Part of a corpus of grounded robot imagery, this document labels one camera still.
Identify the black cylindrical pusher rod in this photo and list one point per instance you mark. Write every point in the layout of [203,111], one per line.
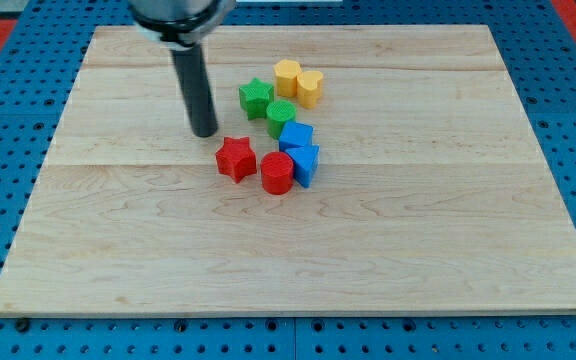
[191,71]

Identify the yellow heart block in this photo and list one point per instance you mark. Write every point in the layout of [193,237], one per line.
[309,88]

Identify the green star block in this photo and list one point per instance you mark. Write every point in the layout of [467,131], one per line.
[255,97]

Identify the yellow hexagon block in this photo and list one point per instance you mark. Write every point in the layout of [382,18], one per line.
[286,72]

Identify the green cylinder block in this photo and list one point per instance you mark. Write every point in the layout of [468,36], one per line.
[278,113]

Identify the red star block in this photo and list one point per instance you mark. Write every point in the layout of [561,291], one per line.
[236,158]

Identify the blue cube block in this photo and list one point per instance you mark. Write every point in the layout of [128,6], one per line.
[295,134]

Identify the red cylinder block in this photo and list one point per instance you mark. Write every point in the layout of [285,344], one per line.
[277,169]

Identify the blue triangle block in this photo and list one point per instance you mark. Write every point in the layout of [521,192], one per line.
[305,161]

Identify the wooden board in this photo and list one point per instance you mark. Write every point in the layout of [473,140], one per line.
[432,196]

